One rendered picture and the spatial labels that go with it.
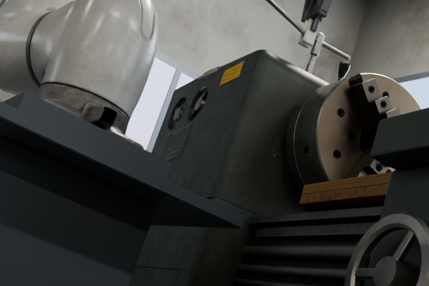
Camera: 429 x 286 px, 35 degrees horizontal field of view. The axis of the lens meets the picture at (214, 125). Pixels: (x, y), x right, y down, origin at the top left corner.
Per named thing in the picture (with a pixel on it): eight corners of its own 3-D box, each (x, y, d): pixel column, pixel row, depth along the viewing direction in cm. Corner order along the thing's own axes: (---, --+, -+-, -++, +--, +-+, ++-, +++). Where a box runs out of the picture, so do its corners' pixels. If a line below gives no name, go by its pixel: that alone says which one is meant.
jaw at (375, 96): (355, 135, 150) (337, 84, 150) (372, 128, 152) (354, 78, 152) (388, 127, 140) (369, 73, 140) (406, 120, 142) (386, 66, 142)
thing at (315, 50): (309, 76, 174) (321, 37, 177) (313, 75, 172) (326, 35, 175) (302, 73, 173) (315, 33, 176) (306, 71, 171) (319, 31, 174)
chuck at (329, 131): (274, 180, 146) (320, 57, 156) (385, 240, 156) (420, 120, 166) (297, 177, 138) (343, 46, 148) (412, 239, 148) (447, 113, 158)
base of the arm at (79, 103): (48, 100, 94) (62, 65, 96) (3, 118, 113) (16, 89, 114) (156, 153, 102) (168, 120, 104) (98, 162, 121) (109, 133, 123)
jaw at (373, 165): (369, 163, 150) (343, 204, 145) (354, 147, 149) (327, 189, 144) (403, 157, 140) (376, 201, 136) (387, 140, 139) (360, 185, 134)
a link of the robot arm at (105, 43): (85, 82, 100) (136, -41, 107) (9, 79, 111) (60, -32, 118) (150, 129, 112) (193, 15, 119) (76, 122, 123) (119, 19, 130)
